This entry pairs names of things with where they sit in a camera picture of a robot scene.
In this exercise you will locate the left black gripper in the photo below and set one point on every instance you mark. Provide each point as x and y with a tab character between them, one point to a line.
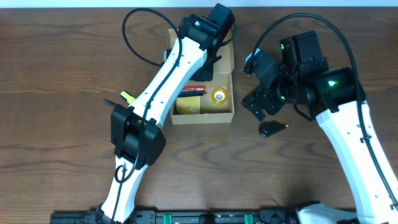
205	72

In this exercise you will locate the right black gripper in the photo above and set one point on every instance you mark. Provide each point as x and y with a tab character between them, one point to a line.
259	101

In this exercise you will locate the red black stapler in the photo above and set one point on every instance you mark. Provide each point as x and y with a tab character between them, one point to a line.
189	91

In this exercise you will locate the clear tape roll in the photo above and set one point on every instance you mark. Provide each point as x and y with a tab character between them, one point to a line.
219	96

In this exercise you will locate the black correction tape dispenser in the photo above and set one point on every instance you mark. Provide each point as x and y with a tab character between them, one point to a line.
268	128

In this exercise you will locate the yellow sticky note pad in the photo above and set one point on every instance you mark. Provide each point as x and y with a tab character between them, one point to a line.
188	105

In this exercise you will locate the yellow highlighter marker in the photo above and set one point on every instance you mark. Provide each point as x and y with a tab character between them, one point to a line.
127	96

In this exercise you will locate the black ballpoint pen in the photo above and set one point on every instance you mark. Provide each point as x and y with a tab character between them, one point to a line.
111	103

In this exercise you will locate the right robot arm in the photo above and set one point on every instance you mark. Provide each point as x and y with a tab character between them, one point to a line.
339	107

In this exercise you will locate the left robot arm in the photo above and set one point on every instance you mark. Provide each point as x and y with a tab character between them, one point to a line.
136	130

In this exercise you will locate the open cardboard box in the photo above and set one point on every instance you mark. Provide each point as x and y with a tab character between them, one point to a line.
210	112

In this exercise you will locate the black aluminium mounting rail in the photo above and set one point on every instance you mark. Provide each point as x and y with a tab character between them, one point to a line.
152	217

